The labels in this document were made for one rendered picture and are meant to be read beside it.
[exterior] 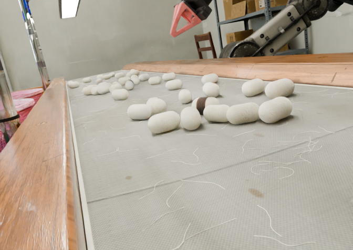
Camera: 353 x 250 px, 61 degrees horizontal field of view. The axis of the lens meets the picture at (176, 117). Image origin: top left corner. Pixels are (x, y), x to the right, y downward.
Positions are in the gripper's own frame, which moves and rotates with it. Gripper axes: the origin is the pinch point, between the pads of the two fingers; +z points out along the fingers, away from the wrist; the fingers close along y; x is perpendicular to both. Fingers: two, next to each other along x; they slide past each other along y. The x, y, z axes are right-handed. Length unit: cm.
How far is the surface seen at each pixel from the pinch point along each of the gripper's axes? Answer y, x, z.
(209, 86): 35.2, 0.9, 13.3
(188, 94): 34.9, -0.8, 16.0
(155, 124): 46, -6, 22
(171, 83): 19.9, 1.0, 13.7
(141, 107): 38.0, -5.9, 21.4
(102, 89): 1.9, -5.9, 21.9
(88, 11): -442, -35, -70
